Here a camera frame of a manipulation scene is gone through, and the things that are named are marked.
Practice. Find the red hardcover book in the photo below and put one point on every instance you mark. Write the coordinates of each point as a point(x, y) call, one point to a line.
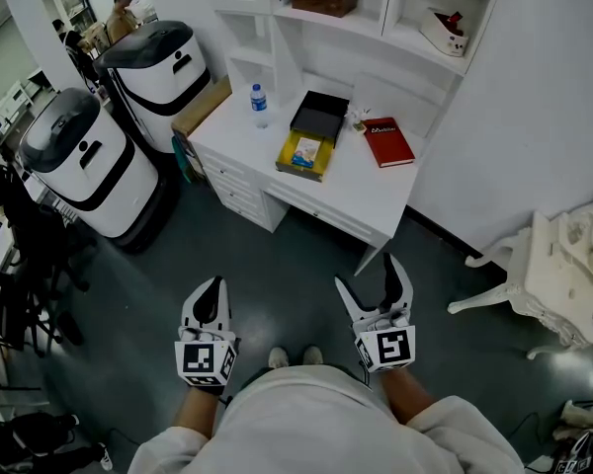
point(388, 142)

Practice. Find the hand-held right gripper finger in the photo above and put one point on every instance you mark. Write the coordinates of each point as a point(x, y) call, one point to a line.
point(352, 298)
point(398, 284)

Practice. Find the black bag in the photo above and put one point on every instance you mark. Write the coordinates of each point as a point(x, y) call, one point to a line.
point(25, 440)

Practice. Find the person's right white shoe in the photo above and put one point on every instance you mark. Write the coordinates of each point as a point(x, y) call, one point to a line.
point(313, 355)

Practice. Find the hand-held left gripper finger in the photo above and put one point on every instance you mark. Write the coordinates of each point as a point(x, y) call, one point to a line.
point(222, 304)
point(195, 300)

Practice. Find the black office chair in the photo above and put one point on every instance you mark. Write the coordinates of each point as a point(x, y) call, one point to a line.
point(27, 245)

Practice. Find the small white flower ornament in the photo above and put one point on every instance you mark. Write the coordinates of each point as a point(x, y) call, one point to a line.
point(358, 116)

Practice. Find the white desk with drawers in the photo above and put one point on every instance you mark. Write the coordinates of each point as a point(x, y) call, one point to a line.
point(356, 185)

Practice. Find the white and red holder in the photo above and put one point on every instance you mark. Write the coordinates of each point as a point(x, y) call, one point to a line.
point(444, 35)

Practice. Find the white robot with black lid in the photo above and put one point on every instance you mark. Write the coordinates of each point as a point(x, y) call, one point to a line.
point(155, 74)
point(91, 166)

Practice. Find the person's right forearm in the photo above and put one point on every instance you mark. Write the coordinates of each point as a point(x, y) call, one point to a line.
point(406, 395)

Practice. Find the person's left white shoe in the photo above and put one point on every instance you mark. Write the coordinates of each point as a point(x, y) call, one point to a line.
point(278, 357)

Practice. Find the brown cardboard box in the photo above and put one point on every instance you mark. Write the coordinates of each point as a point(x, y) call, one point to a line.
point(202, 106)

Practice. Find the white ornate side table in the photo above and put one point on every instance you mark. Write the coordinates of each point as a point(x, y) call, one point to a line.
point(553, 279)

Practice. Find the green folders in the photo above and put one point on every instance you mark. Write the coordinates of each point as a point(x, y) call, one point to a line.
point(182, 158)

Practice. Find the person's left forearm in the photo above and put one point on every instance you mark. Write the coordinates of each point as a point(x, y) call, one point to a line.
point(197, 413)

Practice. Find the clear plastic water bottle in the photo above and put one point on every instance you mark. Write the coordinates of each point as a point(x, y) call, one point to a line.
point(259, 106)

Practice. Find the person's white shoe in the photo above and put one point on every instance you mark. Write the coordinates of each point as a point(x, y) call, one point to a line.
point(278, 357)
point(313, 355)

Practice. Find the spare hand-held gripper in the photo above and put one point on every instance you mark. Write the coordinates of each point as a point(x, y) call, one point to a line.
point(573, 454)

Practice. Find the black and yellow box container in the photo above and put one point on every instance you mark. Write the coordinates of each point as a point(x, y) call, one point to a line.
point(316, 116)

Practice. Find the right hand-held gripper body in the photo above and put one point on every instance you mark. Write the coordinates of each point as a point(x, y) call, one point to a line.
point(388, 346)

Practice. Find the person's white shirt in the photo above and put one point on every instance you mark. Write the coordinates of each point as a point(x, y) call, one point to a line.
point(321, 427)

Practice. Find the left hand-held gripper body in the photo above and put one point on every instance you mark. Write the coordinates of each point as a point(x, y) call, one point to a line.
point(205, 358)

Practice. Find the white shelf unit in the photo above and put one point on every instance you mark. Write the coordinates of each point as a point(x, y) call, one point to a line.
point(336, 42)

